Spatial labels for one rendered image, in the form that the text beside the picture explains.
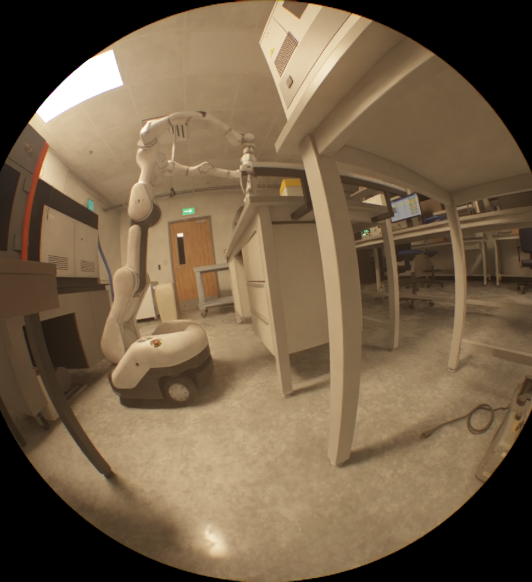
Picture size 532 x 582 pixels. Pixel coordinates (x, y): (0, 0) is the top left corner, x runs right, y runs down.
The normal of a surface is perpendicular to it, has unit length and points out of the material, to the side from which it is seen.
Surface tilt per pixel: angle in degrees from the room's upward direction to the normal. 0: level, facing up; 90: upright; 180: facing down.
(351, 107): 90
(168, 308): 93
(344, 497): 0
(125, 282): 90
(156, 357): 90
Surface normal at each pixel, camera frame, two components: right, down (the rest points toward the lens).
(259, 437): -0.14, -0.99
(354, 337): 0.26, 0.05
